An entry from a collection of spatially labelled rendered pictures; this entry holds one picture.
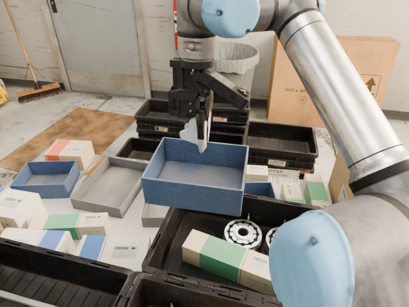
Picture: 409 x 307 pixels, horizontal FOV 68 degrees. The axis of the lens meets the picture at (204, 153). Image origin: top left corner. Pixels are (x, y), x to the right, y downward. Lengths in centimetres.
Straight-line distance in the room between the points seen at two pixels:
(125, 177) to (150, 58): 231
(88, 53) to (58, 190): 263
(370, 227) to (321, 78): 23
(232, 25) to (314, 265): 34
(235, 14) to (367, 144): 26
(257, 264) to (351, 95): 45
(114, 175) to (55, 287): 59
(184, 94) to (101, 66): 312
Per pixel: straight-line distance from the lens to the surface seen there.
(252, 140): 192
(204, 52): 60
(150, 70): 352
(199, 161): 73
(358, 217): 37
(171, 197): 62
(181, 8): 60
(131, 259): 91
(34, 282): 91
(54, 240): 103
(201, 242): 80
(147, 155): 217
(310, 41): 52
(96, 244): 97
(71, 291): 86
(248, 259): 78
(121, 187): 126
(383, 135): 47
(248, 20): 49
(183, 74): 64
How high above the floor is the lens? 151
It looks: 35 degrees down
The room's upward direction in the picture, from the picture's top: straight up
